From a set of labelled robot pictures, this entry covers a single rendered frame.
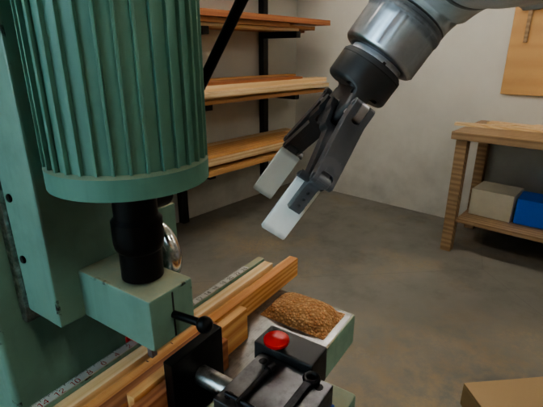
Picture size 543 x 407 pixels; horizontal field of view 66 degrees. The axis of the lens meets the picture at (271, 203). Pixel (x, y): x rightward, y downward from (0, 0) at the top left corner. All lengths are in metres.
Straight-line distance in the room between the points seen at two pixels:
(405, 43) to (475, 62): 3.16
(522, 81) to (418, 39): 3.06
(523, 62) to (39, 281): 3.31
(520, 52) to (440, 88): 0.59
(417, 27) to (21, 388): 0.70
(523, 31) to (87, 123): 3.31
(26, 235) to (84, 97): 0.25
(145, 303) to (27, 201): 0.18
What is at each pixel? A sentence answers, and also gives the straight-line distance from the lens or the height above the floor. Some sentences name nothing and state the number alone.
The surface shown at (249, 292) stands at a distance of 0.75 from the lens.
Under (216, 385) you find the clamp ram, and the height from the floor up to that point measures 0.96.
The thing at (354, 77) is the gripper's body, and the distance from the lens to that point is 0.47.
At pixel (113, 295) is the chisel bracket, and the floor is 1.06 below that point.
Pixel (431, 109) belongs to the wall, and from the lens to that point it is 3.74.
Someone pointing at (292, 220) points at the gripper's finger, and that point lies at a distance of 0.45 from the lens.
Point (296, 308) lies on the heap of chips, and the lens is 0.74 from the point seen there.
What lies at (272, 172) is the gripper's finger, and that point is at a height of 1.18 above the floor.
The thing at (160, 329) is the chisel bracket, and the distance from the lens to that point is 0.53.
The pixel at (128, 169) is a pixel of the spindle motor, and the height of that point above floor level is 1.23.
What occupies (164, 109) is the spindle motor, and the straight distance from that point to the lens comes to 0.42.
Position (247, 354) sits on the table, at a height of 0.90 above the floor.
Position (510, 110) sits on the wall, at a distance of 3.58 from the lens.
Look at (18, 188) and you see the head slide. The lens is 0.57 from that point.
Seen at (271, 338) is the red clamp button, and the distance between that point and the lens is 0.51.
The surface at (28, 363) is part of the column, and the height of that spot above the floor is 0.91.
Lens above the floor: 1.34
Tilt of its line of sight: 20 degrees down
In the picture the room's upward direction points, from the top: straight up
